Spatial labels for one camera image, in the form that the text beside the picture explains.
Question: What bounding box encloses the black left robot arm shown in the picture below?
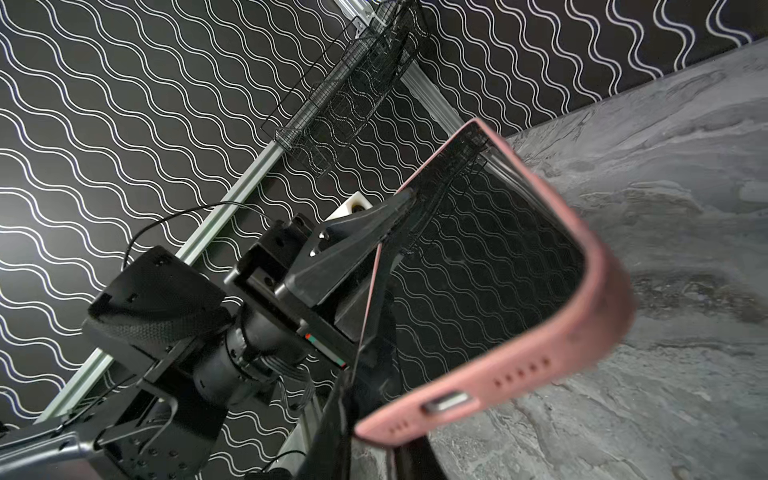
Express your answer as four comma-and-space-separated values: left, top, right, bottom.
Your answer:
1, 189, 416, 479

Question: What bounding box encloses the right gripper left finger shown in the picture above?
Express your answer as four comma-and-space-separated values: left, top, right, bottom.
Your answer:
293, 371, 359, 480

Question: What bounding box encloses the black wire basket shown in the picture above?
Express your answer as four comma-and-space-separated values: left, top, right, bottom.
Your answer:
261, 1, 429, 176

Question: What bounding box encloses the black phone pink case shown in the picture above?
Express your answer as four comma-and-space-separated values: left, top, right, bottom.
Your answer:
353, 121, 585, 417

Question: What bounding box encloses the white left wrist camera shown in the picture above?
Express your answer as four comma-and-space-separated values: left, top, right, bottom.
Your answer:
326, 191, 373, 221

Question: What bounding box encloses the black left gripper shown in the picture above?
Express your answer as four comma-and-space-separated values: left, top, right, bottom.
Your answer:
224, 185, 421, 385

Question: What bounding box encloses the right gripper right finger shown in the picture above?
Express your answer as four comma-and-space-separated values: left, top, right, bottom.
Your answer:
392, 436, 447, 480

